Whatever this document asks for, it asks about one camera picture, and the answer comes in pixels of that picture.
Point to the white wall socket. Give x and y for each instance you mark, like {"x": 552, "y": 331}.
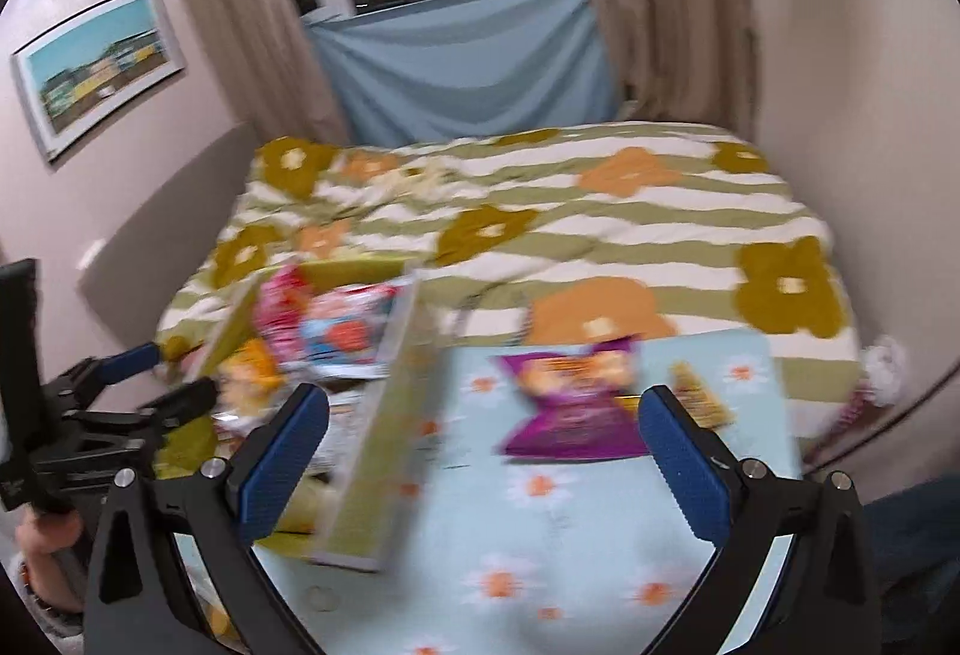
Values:
{"x": 91, "y": 252}

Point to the person's left hand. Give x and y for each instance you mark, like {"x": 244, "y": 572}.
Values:
{"x": 45, "y": 550}

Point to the beige curtain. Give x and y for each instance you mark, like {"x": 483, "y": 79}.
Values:
{"x": 667, "y": 3}
{"x": 247, "y": 25}

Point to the framed wall picture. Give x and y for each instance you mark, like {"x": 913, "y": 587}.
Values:
{"x": 97, "y": 70}

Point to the person's blue jeans leg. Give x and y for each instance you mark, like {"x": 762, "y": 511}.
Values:
{"x": 915, "y": 527}

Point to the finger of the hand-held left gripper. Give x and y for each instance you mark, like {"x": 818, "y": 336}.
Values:
{"x": 124, "y": 362}
{"x": 184, "y": 404}

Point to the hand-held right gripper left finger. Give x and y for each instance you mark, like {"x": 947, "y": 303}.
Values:
{"x": 281, "y": 467}

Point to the striped flower blanket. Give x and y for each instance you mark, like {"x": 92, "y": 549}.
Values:
{"x": 600, "y": 227}

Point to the blue cloth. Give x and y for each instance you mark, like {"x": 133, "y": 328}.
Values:
{"x": 465, "y": 70}

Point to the purple snack packet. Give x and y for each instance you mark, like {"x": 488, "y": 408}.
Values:
{"x": 570, "y": 415}

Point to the gold snack packet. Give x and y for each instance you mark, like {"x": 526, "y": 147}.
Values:
{"x": 701, "y": 400}

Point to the yellow cardboard box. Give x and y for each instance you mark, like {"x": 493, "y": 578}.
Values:
{"x": 382, "y": 460}

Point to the white crumpled plastic bag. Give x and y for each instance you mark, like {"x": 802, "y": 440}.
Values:
{"x": 889, "y": 359}

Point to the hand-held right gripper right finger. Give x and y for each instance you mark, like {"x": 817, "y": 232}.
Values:
{"x": 682, "y": 467}

